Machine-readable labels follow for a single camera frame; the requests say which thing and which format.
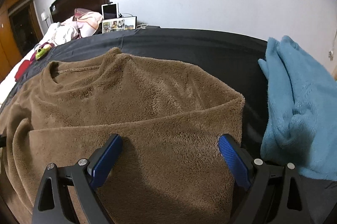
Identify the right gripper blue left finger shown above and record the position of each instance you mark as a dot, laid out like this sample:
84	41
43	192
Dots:
53	203

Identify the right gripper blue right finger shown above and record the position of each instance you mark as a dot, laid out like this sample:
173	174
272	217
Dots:
273	193

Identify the brown fleece sweater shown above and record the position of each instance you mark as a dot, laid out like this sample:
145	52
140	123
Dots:
169	114

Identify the blue fleece garment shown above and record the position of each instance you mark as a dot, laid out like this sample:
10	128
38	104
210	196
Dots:
301	98

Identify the white quilt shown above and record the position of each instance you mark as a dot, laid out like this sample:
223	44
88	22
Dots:
9	82

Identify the red folded garment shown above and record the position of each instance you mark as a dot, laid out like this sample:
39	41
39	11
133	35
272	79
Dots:
21	69

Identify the black satin sheet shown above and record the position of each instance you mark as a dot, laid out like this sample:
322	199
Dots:
232	58

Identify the magenta folded garment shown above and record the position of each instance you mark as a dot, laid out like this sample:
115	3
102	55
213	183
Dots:
38	46

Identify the green toy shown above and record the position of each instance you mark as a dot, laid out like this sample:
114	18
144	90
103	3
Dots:
42	51

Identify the cream pink blanket pile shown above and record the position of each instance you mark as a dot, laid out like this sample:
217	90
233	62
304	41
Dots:
61	32

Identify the wooden wardrobe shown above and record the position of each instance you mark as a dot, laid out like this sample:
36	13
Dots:
10	54

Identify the striped pink pillow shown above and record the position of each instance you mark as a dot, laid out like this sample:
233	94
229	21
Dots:
87	21

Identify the white bedside lamp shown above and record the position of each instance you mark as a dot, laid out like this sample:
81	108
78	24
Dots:
45	17

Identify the dark doorway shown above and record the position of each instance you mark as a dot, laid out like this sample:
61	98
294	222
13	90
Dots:
25	27

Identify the white tablet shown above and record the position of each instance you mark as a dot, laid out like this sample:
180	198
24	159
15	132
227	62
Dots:
110	11

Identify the photo collage frame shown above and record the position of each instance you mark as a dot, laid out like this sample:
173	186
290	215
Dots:
118	24

